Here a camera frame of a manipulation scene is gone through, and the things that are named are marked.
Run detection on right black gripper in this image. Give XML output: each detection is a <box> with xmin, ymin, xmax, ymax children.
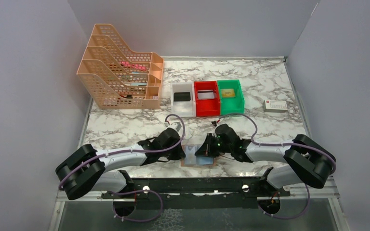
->
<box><xmin>195</xmin><ymin>133</ymin><xmax>232</xmax><ymax>158</ymax></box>

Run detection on white VIP card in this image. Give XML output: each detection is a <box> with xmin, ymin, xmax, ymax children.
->
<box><xmin>181</xmin><ymin>145</ymin><xmax>200</xmax><ymax>166</ymax></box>

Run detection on light blue credit card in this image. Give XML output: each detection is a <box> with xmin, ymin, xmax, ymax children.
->
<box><xmin>197</xmin><ymin>156</ymin><xmax>214</xmax><ymax>166</ymax></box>

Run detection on black credit card from holder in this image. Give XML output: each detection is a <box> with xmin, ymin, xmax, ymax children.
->
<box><xmin>173</xmin><ymin>92</ymin><xmax>192</xmax><ymax>102</ymax></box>

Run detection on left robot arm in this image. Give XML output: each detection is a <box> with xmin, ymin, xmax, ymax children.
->
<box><xmin>55</xmin><ymin>127</ymin><xmax>185</xmax><ymax>200</ymax></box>

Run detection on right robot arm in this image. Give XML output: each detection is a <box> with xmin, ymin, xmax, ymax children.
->
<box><xmin>195</xmin><ymin>124</ymin><xmax>336</xmax><ymax>196</ymax></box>

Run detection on gold card in green bin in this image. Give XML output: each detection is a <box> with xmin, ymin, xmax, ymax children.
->
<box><xmin>221</xmin><ymin>89</ymin><xmax>236</xmax><ymax>98</ymax></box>

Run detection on white card in red bin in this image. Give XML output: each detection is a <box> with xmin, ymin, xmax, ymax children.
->
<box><xmin>197</xmin><ymin>90</ymin><xmax>215</xmax><ymax>100</ymax></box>

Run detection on white plastic bin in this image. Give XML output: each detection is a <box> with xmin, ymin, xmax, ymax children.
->
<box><xmin>171</xmin><ymin>81</ymin><xmax>196</xmax><ymax>118</ymax></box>

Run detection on green plastic bin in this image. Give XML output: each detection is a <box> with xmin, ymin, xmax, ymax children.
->
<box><xmin>217</xmin><ymin>79</ymin><xmax>245</xmax><ymax>116</ymax></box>

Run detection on red plastic bin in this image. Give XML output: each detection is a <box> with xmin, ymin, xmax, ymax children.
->
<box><xmin>194</xmin><ymin>81</ymin><xmax>220</xmax><ymax>117</ymax></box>

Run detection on white box with red label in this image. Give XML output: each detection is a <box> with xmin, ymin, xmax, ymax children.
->
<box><xmin>263</xmin><ymin>100</ymin><xmax>288</xmax><ymax>113</ymax></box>

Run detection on red black stamp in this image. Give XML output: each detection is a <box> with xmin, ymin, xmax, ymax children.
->
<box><xmin>121</xmin><ymin>94</ymin><xmax>133</xmax><ymax>99</ymax></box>

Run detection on peach plastic file organizer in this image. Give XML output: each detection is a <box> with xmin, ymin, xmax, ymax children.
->
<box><xmin>77</xmin><ymin>24</ymin><xmax>164</xmax><ymax>109</ymax></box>

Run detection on pink items in organizer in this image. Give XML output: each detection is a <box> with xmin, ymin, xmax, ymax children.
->
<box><xmin>120</xmin><ymin>61</ymin><xmax>147</xmax><ymax>72</ymax></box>

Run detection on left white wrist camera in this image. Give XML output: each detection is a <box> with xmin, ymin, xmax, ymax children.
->
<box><xmin>168</xmin><ymin>122</ymin><xmax>182</xmax><ymax>132</ymax></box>

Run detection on black mounting rail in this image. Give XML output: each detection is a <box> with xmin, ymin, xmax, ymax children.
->
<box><xmin>114</xmin><ymin>177</ymin><xmax>279</xmax><ymax>210</ymax></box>

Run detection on aluminium frame rail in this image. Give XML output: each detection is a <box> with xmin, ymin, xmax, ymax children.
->
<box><xmin>74</xmin><ymin>177</ymin><xmax>341</xmax><ymax>202</ymax></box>

